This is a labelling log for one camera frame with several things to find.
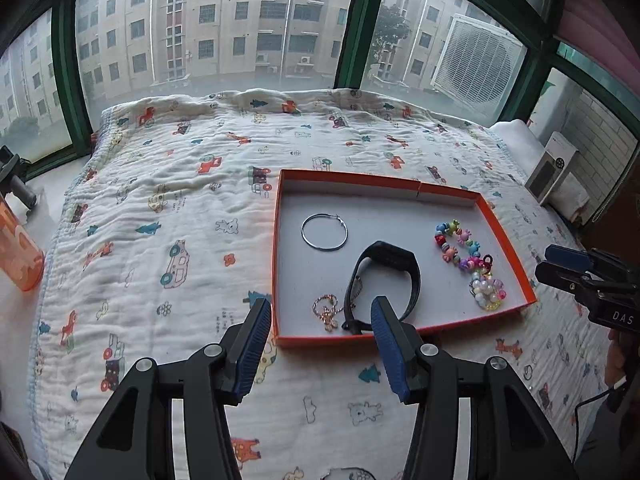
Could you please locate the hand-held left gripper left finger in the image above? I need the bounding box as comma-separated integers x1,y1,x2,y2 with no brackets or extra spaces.
64,297,273,480

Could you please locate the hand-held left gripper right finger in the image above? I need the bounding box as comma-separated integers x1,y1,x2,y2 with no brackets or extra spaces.
370,296,576,480

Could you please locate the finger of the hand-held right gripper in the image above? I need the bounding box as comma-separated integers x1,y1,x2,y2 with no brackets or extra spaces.
544,244,626,281
534,259,608,306

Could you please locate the small pendant chain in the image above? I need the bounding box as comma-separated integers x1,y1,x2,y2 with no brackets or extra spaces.
313,292,342,332

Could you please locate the pastel bead chain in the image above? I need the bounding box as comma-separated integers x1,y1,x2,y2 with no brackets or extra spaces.
468,270,506,312

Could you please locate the black smart band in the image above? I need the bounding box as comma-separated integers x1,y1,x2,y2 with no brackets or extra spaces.
342,241,422,335

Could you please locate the colourful charm bead bracelet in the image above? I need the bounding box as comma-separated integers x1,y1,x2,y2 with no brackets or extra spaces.
434,219,496,273

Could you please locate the silver hoop earring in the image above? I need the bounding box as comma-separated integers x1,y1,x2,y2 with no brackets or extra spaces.
301,213,348,251

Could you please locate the orange shallow tray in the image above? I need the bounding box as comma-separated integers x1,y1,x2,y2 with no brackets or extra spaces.
271,169,538,348

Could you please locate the person's right hand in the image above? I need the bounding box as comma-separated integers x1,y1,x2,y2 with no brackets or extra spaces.
604,327,632,386

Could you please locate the folded beige towel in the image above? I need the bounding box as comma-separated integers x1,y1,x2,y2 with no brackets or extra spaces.
547,180,593,226

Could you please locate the white cardboard box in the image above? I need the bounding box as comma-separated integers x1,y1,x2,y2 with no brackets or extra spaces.
524,132,581,206

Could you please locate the white pillow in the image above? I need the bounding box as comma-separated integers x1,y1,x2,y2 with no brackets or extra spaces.
489,119,546,161

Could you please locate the printed white blanket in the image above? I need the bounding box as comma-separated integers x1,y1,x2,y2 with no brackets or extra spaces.
27,87,621,480

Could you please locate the outdoor air conditioner unit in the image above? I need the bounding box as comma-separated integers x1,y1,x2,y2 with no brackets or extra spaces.
431,14,526,116

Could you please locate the pink curtain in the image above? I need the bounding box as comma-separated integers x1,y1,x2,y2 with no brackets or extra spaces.
555,0,640,91

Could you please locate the orange water bottle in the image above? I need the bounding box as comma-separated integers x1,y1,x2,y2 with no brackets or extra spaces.
0,192,46,292

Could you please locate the black handheld tripod grip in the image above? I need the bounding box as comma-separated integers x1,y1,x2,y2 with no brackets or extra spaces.
0,145,38,211

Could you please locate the beige apartment building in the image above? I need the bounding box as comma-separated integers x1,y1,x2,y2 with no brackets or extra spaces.
0,0,501,126

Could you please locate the thin black cable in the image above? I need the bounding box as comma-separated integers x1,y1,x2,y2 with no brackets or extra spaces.
572,382,626,461

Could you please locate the green window frame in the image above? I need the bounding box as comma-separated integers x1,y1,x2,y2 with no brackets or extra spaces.
0,0,640,181

